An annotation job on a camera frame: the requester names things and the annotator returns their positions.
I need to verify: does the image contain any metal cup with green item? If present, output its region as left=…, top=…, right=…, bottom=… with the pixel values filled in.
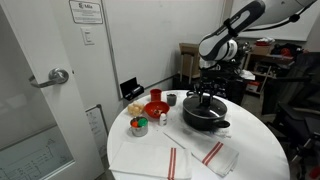
left=129, top=116, right=150, bottom=138

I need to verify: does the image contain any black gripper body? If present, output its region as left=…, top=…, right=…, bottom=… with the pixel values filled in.
left=195, top=77, right=220, bottom=97

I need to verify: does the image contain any white towel with red stripes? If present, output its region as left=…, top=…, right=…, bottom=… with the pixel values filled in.
left=163, top=128, right=240, bottom=178
left=108, top=141, right=193, bottom=180

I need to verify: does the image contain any wooden shelf unit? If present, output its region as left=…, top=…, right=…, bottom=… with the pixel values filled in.
left=244, top=40, right=303, bottom=98

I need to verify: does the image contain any wall-mounted whiteboard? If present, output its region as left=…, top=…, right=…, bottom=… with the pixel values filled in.
left=229, top=0, right=320, bottom=43

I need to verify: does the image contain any glass cup with dark liquid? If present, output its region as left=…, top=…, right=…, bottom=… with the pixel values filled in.
left=166, top=92, right=178, bottom=107

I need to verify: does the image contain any brown wooden chair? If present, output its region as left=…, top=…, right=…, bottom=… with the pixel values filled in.
left=179, top=42, right=201, bottom=84

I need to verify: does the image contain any white printed wall sign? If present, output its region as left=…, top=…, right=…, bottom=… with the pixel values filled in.
left=68, top=0, right=104, bottom=25

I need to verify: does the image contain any red bowl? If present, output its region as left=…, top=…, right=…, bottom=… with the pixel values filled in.
left=144, top=100, right=171, bottom=120

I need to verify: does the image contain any black open case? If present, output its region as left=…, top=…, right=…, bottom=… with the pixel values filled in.
left=119, top=77, right=145, bottom=101

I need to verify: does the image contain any black two-handled cooking pot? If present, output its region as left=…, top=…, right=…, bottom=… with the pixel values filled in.
left=182, top=94, right=231, bottom=132

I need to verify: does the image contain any white door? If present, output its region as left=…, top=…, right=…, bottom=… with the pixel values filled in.
left=0, top=0, right=105, bottom=180

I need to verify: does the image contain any glass lid with black knob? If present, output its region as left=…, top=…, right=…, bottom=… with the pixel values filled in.
left=183, top=94, right=228, bottom=118

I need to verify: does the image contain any small leaning whiteboard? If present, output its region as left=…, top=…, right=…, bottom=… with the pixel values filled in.
left=85, top=104, right=109, bottom=158

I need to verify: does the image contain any small white bottle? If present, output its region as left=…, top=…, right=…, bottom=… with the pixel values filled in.
left=158, top=112, right=168, bottom=127

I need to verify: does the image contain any black office chair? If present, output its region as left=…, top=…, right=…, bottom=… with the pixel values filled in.
left=261, top=52, right=320, bottom=169

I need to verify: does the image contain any red mug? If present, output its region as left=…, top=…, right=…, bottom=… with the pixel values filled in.
left=149, top=88, right=163, bottom=102

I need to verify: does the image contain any silver door lever handle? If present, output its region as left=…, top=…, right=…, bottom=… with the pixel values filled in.
left=28, top=67, right=70, bottom=89

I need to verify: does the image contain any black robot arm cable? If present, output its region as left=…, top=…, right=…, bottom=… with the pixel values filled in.
left=246, top=2, right=318, bottom=33

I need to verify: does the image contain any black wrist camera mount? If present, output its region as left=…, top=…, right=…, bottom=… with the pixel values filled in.
left=199, top=62, right=242, bottom=80

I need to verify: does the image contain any white light switch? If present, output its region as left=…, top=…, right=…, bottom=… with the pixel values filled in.
left=80, top=26, right=95, bottom=46

